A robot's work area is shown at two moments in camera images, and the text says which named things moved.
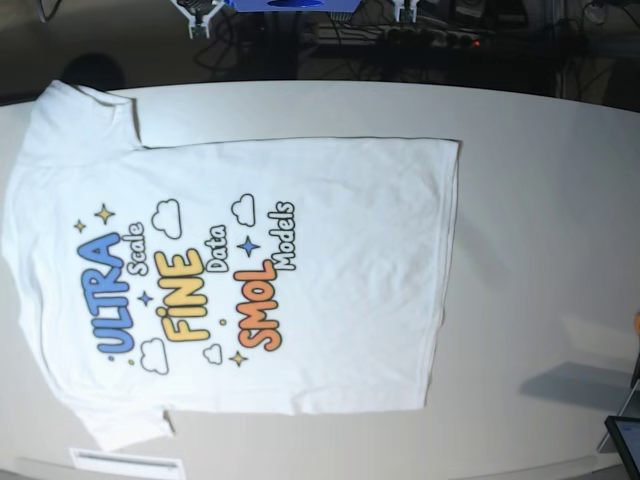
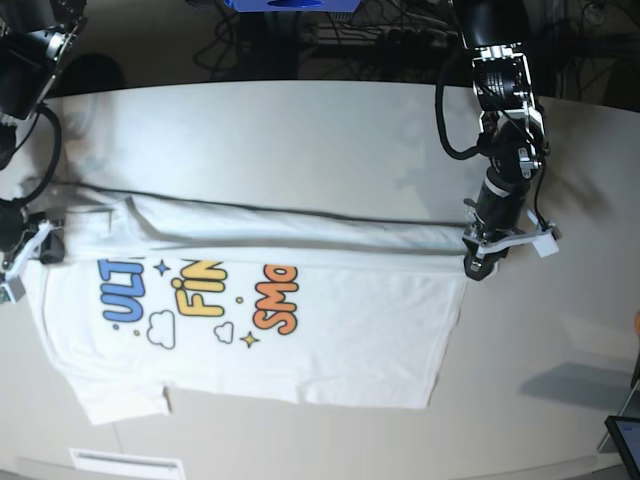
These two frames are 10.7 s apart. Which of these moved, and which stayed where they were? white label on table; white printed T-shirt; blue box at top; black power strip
Moved: white printed T-shirt
Stayed: blue box at top; black power strip; white label on table
